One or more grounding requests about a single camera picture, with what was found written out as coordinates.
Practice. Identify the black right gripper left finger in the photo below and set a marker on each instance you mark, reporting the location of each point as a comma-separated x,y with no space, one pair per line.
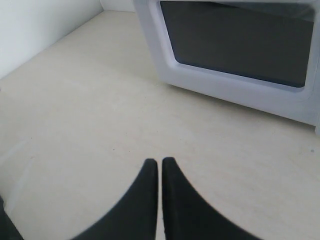
134,216

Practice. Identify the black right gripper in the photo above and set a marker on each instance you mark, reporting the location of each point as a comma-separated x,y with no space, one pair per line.
8,231

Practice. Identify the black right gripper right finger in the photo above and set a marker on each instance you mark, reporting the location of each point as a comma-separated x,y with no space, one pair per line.
186,215

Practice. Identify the white microwave door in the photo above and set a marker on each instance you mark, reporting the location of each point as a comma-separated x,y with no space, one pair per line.
271,66

